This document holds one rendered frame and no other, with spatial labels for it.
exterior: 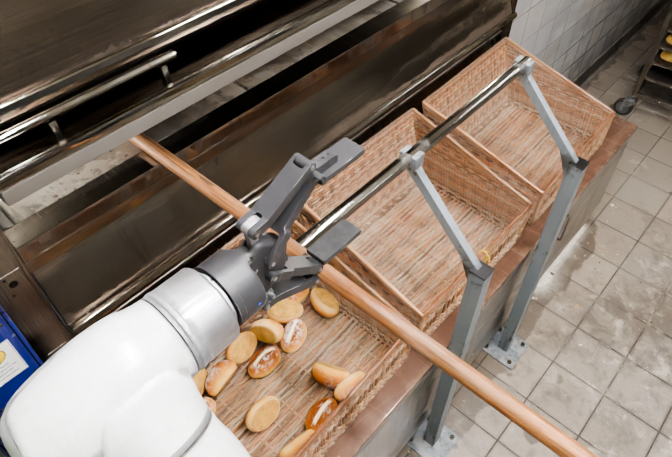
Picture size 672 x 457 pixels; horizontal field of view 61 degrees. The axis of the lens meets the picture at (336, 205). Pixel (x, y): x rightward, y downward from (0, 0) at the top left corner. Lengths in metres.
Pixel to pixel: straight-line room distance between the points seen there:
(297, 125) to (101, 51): 0.63
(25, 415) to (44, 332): 0.82
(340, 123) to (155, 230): 0.60
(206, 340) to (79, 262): 0.76
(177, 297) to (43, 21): 0.58
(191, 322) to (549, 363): 1.96
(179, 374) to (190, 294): 0.07
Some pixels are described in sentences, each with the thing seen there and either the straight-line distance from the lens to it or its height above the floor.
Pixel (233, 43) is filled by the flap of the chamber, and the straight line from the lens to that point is 1.15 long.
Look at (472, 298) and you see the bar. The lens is 1.39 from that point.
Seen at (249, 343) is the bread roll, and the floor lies 0.63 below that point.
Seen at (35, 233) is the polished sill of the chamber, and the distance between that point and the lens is 1.19.
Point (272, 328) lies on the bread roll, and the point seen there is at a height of 0.66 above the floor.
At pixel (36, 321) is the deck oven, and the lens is 1.32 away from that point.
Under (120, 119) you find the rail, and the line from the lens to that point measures 0.96.
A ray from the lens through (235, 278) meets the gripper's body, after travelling 0.57.
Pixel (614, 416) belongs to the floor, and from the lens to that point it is 2.37.
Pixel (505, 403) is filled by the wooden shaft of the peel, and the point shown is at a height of 1.20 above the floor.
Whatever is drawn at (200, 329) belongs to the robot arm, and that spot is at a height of 1.52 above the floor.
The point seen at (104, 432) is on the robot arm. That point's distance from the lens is 0.53.
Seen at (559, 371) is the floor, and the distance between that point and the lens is 2.39.
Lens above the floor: 1.98
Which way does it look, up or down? 46 degrees down
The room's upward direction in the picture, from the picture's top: straight up
